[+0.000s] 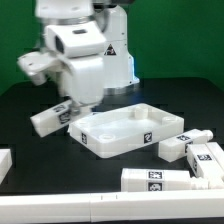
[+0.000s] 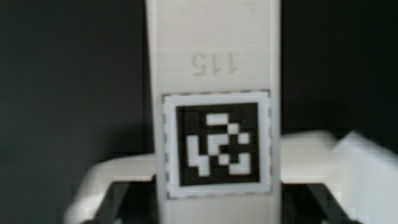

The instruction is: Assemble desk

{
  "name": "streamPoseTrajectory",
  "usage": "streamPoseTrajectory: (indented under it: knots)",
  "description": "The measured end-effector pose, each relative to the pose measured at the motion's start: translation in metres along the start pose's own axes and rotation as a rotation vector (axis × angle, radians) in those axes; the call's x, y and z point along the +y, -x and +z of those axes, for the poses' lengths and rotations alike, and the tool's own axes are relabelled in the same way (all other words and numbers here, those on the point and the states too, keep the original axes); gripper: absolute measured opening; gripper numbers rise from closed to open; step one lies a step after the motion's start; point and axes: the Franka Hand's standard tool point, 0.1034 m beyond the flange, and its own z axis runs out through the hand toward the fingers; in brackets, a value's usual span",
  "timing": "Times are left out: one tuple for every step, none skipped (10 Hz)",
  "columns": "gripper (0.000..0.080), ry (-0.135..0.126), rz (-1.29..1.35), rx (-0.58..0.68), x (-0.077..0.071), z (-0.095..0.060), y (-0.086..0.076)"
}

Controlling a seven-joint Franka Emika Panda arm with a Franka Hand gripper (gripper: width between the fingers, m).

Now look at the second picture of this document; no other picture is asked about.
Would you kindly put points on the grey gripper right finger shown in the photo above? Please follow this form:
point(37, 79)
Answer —
point(328, 205)

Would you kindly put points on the white desk leg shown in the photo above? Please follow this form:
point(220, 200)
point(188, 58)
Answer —
point(119, 171)
point(215, 91)
point(353, 166)

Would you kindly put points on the white desk leg front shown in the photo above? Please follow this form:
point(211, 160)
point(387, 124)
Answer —
point(119, 171)

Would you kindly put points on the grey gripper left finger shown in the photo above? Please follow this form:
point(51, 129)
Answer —
point(105, 214)

